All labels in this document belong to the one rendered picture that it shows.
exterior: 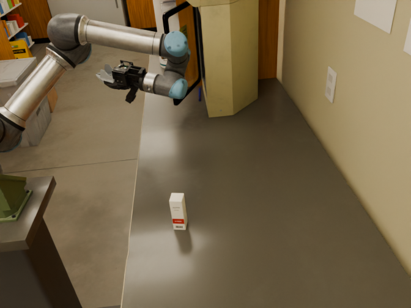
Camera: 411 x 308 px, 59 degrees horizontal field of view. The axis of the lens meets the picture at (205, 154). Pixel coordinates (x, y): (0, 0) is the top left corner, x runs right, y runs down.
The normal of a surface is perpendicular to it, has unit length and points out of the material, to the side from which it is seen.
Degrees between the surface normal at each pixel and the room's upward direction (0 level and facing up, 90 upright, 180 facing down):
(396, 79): 90
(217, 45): 90
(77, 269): 0
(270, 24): 90
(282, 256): 0
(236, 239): 0
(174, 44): 50
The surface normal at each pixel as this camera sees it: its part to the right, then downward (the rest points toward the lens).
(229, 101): 0.09, 0.55
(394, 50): -0.99, 0.11
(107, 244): -0.07, -0.83
